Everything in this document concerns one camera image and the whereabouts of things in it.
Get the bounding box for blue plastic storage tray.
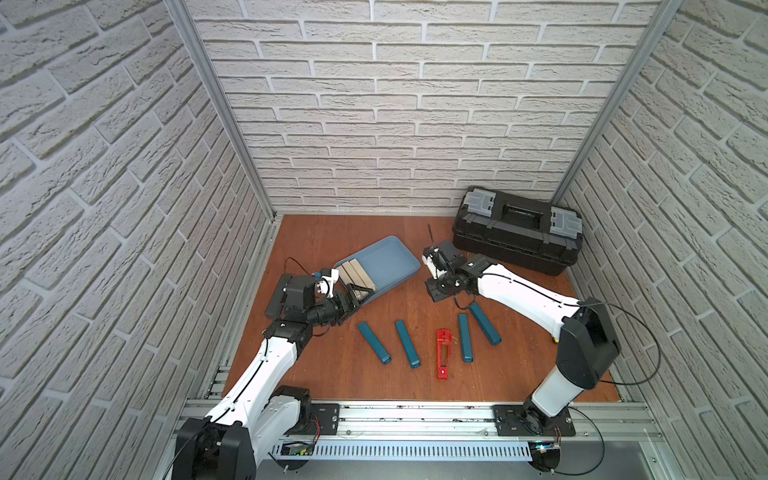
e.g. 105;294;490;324
334;235;421;301

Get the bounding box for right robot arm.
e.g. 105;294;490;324
422;241;622;433

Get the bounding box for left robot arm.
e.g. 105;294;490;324
164;269;378;479

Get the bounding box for red pliers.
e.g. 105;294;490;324
436;328;453;380

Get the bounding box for teal pliers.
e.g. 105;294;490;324
395;320;421;369
458;314;474;363
469;302;502;346
358;321;391;365

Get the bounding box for teal pliers far left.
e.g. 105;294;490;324
358;321;391;365

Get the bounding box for teal pliers far right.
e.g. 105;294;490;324
469;302;502;346

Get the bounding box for black flat bar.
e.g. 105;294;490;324
264;274;292;320

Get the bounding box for black plastic toolbox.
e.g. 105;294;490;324
452;186;583;276

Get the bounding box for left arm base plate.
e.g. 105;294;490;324
306;402;340;436

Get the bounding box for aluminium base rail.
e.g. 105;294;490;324
161;398;667;463

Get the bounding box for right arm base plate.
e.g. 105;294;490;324
491;402;576;437

